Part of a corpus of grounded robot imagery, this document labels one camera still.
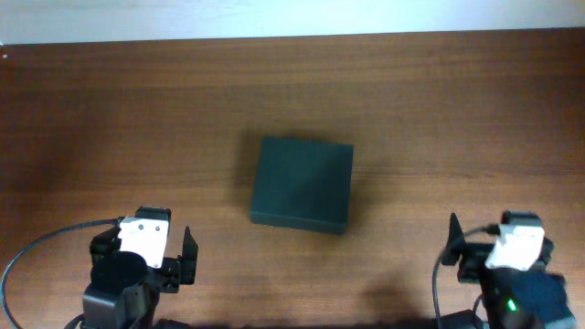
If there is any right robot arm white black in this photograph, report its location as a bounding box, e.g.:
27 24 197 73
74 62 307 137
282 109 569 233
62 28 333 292
431 210 578 329

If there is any black gift box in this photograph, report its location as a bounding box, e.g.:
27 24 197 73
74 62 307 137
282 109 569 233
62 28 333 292
250 136 354 235

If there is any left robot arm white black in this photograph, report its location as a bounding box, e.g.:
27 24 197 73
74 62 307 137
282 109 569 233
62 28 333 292
66 227 198 329

